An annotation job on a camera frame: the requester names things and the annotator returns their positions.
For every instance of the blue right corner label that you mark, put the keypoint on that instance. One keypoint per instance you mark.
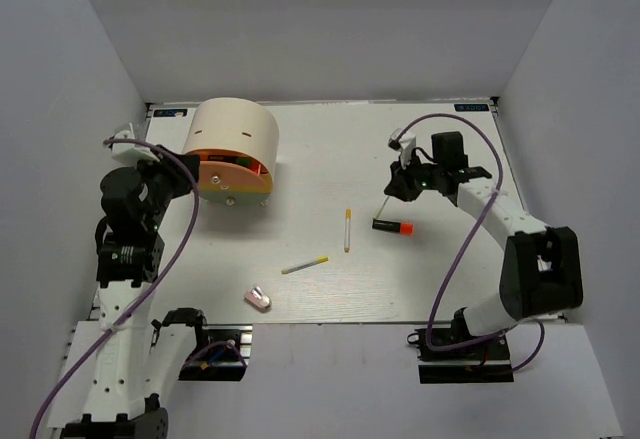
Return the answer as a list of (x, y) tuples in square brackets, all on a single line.
[(471, 107)]

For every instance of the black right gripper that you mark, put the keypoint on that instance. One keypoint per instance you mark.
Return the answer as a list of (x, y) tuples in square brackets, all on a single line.
[(400, 185)]

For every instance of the blue corner label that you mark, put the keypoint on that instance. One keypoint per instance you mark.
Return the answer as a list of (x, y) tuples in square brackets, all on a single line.
[(471, 107), (170, 112)]

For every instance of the white yellow pen upright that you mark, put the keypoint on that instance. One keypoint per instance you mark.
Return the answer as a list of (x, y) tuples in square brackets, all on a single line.
[(347, 231)]

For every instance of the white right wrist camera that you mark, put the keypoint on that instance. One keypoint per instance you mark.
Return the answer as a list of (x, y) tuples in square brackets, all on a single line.
[(405, 144)]

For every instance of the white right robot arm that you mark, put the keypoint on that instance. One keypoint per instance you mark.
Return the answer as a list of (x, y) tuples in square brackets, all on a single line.
[(541, 268)]

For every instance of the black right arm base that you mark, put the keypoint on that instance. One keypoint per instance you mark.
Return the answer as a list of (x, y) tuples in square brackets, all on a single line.
[(487, 363)]

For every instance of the green black highlighter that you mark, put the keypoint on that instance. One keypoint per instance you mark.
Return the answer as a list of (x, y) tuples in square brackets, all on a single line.
[(241, 161)]

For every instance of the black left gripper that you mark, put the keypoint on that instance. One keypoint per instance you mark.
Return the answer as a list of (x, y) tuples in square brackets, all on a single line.
[(172, 167)]

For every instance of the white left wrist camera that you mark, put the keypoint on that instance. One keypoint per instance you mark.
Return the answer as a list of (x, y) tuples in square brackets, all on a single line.
[(130, 154)]

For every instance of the blue left corner label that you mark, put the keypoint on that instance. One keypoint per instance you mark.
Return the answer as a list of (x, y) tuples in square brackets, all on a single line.
[(170, 112)]

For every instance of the beige orange drawer container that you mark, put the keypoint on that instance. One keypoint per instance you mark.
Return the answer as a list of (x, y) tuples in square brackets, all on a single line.
[(234, 127)]

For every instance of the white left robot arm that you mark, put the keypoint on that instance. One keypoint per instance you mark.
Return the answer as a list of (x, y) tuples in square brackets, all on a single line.
[(138, 358)]

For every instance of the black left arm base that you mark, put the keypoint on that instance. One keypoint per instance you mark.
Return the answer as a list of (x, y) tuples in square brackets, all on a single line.
[(215, 354)]

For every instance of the pink white eraser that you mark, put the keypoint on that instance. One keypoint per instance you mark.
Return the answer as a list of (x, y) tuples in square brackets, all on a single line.
[(258, 299)]

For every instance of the thin white yellow pen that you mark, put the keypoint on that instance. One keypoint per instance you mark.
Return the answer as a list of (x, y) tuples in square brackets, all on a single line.
[(381, 208)]

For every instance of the white yellow pen lower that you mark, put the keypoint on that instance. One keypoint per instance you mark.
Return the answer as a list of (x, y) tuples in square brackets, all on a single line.
[(304, 265)]

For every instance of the pink black highlighter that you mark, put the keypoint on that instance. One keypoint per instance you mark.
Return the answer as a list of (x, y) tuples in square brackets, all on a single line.
[(216, 158)]

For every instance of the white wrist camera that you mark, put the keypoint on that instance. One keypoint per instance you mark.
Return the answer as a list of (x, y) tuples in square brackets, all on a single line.
[(130, 154), (405, 144)]

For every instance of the orange black highlighter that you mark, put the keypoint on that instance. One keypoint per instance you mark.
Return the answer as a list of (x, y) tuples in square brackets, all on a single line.
[(396, 227)]

